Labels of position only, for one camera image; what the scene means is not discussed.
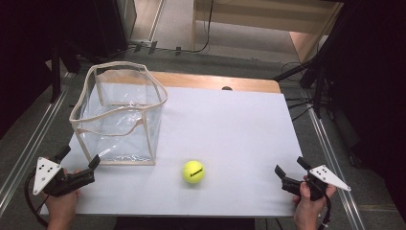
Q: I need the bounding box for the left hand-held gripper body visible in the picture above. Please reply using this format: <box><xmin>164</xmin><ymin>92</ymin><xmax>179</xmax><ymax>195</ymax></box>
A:
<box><xmin>32</xmin><ymin>156</ymin><xmax>96</xmax><ymax>197</ymax></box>

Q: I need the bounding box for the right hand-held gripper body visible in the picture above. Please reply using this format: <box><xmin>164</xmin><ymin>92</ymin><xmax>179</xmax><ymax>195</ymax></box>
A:
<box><xmin>281</xmin><ymin>164</ymin><xmax>352</xmax><ymax>201</ymax></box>

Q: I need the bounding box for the clear plastic storage box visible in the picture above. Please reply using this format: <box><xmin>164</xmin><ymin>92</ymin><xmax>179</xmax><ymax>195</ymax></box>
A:
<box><xmin>68</xmin><ymin>60</ymin><xmax>169</xmax><ymax>167</ymax></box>

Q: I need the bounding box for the yellow tennis ball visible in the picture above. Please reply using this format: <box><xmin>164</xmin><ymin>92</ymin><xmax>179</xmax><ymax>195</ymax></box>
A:
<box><xmin>182</xmin><ymin>160</ymin><xmax>206</xmax><ymax>184</ymax></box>

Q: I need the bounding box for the person's left hand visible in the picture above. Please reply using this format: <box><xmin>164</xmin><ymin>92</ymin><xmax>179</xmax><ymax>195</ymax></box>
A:
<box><xmin>43</xmin><ymin>168</ymin><xmax>82</xmax><ymax>230</ymax></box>

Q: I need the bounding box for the person's right hand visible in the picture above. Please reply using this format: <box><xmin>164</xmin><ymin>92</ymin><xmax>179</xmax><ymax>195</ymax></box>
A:
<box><xmin>292</xmin><ymin>174</ymin><xmax>337</xmax><ymax>230</ymax></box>

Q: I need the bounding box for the white table mat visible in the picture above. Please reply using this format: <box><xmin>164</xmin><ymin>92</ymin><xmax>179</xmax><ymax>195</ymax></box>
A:
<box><xmin>39</xmin><ymin>86</ymin><xmax>308</xmax><ymax>219</ymax></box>

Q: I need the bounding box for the black metal stand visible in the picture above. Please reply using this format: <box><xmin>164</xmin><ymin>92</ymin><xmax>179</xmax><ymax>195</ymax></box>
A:
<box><xmin>47</xmin><ymin>37</ymin><xmax>82</xmax><ymax>104</ymax></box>

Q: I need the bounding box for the black tripod stand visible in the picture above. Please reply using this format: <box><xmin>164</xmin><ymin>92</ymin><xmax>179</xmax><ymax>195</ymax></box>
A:
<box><xmin>272</xmin><ymin>3</ymin><xmax>352</xmax><ymax>119</ymax></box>

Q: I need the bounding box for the wooden cabinet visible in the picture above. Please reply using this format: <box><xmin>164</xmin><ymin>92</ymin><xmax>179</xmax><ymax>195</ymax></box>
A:
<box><xmin>191</xmin><ymin>0</ymin><xmax>345</xmax><ymax>65</ymax></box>

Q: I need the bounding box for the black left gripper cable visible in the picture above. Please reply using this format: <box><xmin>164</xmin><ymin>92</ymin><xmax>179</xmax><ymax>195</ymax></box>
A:
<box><xmin>23</xmin><ymin>171</ymin><xmax>50</xmax><ymax>228</ymax></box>

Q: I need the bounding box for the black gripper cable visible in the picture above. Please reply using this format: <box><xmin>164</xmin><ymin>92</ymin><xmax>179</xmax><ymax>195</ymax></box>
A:
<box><xmin>319</xmin><ymin>193</ymin><xmax>332</xmax><ymax>228</ymax></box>
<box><xmin>23</xmin><ymin>171</ymin><xmax>50</xmax><ymax>228</ymax></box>

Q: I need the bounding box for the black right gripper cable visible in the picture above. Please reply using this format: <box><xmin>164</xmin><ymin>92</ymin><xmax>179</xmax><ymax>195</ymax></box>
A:
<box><xmin>319</xmin><ymin>193</ymin><xmax>332</xmax><ymax>228</ymax></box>

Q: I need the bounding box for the black floor cable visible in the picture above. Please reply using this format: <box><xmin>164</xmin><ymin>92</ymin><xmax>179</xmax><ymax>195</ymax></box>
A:
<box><xmin>127</xmin><ymin>0</ymin><xmax>214</xmax><ymax>55</ymax></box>

